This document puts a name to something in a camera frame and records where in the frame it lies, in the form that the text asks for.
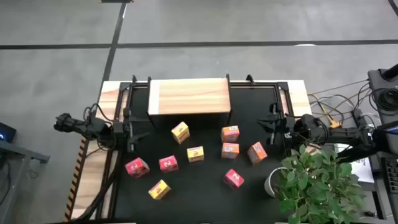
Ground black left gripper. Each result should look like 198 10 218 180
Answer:
112 107 151 153

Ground black device with blue light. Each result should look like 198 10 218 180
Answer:
0 122 17 143

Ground yellow Pops cereal box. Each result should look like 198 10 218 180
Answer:
170 121 191 145
186 146 205 164
147 179 172 200

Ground yellow black hazard tape strip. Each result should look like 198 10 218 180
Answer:
63 138 87 222

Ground loose floor cables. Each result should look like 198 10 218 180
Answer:
307 79 373 125

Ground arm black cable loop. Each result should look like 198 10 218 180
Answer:
82 103 109 126
310 119 331 144

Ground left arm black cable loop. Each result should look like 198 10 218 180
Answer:
82 103 109 126

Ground black computer keyboard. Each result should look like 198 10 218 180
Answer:
384 157 398 194

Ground grey metal desk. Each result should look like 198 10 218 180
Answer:
0 139 50 224

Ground black cable bundle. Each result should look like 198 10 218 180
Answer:
74 149 121 222

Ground yellow connector cable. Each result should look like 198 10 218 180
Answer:
318 102 342 129

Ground black power strip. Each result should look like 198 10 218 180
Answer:
351 108 369 130

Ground red Froot Loops cereal box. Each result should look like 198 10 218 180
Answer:
159 154 180 174
223 168 246 190
124 157 150 179

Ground white plant pot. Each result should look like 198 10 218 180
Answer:
264 167 289 198

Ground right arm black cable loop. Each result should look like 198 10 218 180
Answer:
310 119 331 144

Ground coiled black cable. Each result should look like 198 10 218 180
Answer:
371 88 398 112

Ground grey equipment case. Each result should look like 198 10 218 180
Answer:
368 63 398 125

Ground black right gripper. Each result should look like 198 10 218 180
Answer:
256 102 296 146

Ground white paper sheet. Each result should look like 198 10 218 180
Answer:
334 142 376 184

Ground orange Mini Wheats cereal box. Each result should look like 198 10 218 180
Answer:
220 125 241 144
221 142 241 161
247 141 269 165

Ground green leafy plant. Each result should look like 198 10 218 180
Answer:
275 143 368 224

